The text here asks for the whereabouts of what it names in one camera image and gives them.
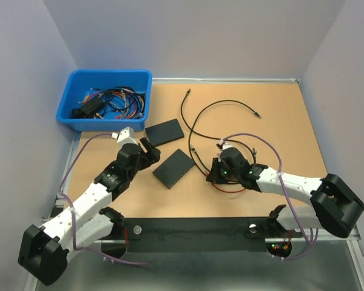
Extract red ethernet cable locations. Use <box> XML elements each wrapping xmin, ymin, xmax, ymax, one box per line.
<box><xmin>205</xmin><ymin>171</ymin><xmax>246</xmax><ymax>194</ymax></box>

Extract aluminium frame rail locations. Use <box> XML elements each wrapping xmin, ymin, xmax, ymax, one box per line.
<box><xmin>24</xmin><ymin>130</ymin><xmax>364</xmax><ymax>291</ymax></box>

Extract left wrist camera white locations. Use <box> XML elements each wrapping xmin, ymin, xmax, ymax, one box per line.
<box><xmin>110</xmin><ymin>127</ymin><xmax>137</xmax><ymax>147</ymax></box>

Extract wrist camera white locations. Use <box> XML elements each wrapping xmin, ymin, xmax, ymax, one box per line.
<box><xmin>216</xmin><ymin>139</ymin><xmax>233</xmax><ymax>152</ymax></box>
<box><xmin>110</xmin><ymin>127</ymin><xmax>137</xmax><ymax>147</ymax></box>

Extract black base mat strip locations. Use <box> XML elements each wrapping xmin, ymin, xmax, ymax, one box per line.
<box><xmin>123</xmin><ymin>216</ymin><xmax>290</xmax><ymax>253</ymax></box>

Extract blue plastic bin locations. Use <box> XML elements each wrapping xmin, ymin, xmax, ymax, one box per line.
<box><xmin>56</xmin><ymin>70</ymin><xmax>152</xmax><ymax>132</ymax></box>

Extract tangled cables in bin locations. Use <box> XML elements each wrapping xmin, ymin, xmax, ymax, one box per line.
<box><xmin>71</xmin><ymin>86</ymin><xmax>147</xmax><ymax>119</ymax></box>

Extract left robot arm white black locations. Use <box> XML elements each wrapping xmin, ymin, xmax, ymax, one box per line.
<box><xmin>18</xmin><ymin>138</ymin><xmax>161</xmax><ymax>286</ymax></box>

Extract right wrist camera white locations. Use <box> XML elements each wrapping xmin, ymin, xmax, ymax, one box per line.
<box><xmin>216</xmin><ymin>139</ymin><xmax>233</xmax><ymax>152</ymax></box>

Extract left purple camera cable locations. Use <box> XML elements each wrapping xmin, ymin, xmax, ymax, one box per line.
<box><xmin>59</xmin><ymin>132</ymin><xmax>149</xmax><ymax>267</ymax></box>

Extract black network switch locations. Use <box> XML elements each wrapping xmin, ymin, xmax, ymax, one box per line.
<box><xmin>145</xmin><ymin>119</ymin><xmax>184</xmax><ymax>147</ymax></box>
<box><xmin>152</xmin><ymin>149</ymin><xmax>195</xmax><ymax>189</ymax></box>

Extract long black cable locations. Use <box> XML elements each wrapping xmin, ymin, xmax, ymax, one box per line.
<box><xmin>180</xmin><ymin>88</ymin><xmax>258</xmax><ymax>173</ymax></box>

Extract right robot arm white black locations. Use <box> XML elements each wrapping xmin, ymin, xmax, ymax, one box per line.
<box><xmin>206</xmin><ymin>147</ymin><xmax>364</xmax><ymax>238</ymax></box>

